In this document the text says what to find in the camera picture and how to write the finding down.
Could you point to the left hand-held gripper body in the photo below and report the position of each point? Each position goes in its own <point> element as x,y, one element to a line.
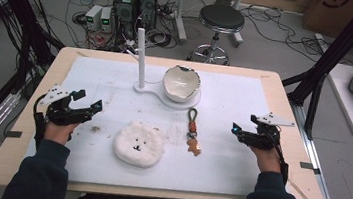
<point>62,113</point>

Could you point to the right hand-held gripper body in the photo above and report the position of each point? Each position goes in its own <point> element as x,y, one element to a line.
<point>262,136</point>

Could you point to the person's left hand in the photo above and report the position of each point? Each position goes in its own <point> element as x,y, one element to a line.
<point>58,132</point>

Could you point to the person's right hand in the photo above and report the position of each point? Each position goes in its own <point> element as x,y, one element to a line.
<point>266,159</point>

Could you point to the white table mat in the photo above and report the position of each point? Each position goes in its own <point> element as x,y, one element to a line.
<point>225,152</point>

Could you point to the wooden table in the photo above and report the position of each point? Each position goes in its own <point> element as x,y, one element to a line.
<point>292,153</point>

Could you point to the white fluffy bear pouch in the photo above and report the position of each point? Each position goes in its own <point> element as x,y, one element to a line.
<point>139,144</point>

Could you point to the white stand with pole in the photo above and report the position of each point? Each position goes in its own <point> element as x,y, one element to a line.
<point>141,58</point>

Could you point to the white eggshell-shaped bowl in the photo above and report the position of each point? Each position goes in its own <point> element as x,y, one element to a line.
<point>181,85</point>

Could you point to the grey power supply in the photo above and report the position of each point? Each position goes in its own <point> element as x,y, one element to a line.
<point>106,17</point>
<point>93,16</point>

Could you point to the black computer tower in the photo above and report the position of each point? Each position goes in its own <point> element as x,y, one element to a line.
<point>147,5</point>
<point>125,9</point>

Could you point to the white metal table leg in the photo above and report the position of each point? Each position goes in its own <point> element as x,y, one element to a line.
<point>237,16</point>
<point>181,16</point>

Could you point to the black round stool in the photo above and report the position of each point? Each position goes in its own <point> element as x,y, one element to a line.
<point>221,17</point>

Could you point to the black metal frame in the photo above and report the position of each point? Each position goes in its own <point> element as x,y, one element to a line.
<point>16,11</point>
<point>338,47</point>

